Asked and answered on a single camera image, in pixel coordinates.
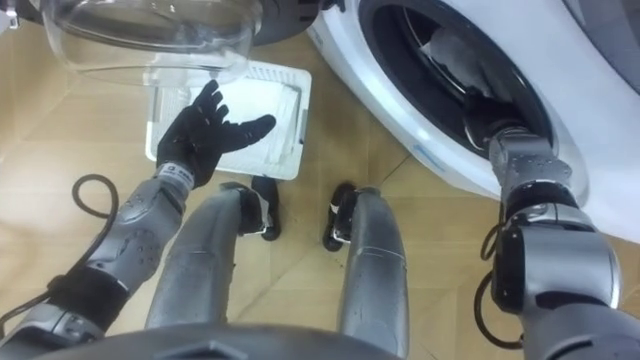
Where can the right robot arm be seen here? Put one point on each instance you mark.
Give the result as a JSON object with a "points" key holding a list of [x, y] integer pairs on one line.
{"points": [[555, 250]]}

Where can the white plastic laundry basket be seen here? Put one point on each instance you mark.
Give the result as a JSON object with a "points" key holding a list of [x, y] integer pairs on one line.
{"points": [[270, 150]]}

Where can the white washing machine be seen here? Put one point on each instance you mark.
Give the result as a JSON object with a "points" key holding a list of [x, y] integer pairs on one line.
{"points": [[575, 100]]}

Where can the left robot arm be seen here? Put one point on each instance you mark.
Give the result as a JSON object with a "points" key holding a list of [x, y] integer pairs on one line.
{"points": [[132, 235]]}

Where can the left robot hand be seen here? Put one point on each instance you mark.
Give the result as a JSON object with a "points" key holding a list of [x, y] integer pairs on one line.
{"points": [[197, 137]]}

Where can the robot legs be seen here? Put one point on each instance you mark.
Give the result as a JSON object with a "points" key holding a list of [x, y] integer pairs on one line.
{"points": [[372, 280]]}

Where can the robot body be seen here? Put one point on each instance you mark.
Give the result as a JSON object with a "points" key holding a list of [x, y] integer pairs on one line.
{"points": [[215, 344]]}

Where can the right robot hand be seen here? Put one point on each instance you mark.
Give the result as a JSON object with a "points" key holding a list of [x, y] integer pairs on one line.
{"points": [[492, 122]]}

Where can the glass washing machine door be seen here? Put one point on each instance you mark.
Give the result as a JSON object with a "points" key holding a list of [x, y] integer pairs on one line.
{"points": [[150, 45]]}

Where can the grey cloth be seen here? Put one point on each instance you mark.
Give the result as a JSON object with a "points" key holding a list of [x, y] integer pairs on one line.
{"points": [[462, 60]]}

